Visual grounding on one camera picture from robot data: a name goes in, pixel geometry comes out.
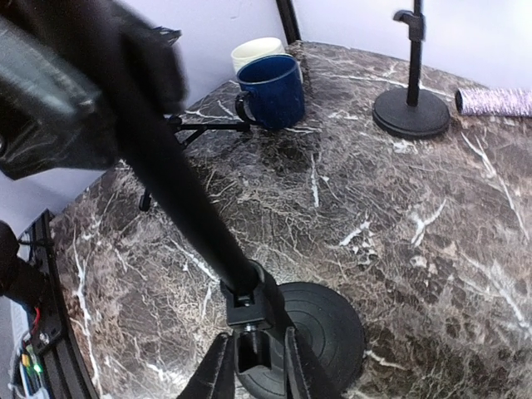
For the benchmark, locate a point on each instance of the rhinestone silver-head microphone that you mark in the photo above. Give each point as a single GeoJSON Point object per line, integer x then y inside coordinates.
{"type": "Point", "coordinates": [493, 102]}

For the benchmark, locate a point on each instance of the black stand holding purple microphone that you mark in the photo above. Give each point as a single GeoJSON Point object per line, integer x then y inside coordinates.
{"type": "Point", "coordinates": [96, 83]}

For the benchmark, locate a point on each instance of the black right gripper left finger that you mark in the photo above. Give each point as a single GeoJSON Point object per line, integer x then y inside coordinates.
{"type": "Point", "coordinates": [214, 377]}

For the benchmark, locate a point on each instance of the black front table rail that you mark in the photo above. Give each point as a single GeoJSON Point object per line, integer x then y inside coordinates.
{"type": "Point", "coordinates": [63, 367]}

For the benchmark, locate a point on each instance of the black left corner frame post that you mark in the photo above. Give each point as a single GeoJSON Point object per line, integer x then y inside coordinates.
{"type": "Point", "coordinates": [289, 20]}

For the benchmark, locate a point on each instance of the dark blue cup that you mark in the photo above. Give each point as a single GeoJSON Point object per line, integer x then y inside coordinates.
{"type": "Point", "coordinates": [271, 92]}

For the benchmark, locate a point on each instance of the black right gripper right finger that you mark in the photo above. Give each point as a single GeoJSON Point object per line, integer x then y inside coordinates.
{"type": "Point", "coordinates": [304, 376]}

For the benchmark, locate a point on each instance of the white paper cup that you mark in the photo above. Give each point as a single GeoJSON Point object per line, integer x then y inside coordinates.
{"type": "Point", "coordinates": [254, 49]}

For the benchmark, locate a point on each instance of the black stand holding blue microphone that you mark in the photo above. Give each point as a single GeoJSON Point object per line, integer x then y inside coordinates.
{"type": "Point", "coordinates": [411, 113]}

